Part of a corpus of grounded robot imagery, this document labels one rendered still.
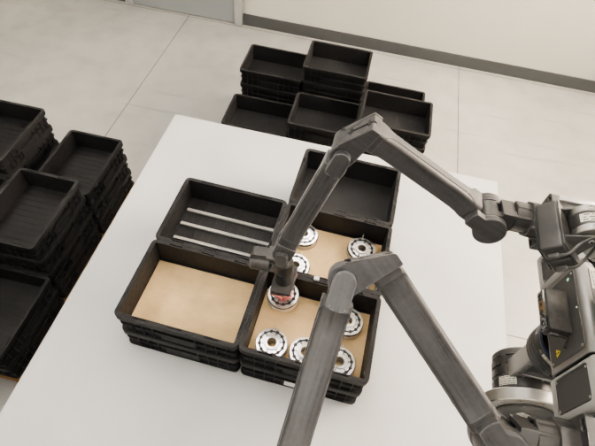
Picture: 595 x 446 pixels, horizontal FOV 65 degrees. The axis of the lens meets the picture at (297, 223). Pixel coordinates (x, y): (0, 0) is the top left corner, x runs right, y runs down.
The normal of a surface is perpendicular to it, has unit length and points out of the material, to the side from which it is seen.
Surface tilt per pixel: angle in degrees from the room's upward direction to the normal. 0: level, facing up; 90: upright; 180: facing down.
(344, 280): 38
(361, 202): 0
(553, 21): 90
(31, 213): 0
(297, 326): 0
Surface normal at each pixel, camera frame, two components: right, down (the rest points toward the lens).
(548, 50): -0.22, 0.77
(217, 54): 0.07, -0.60
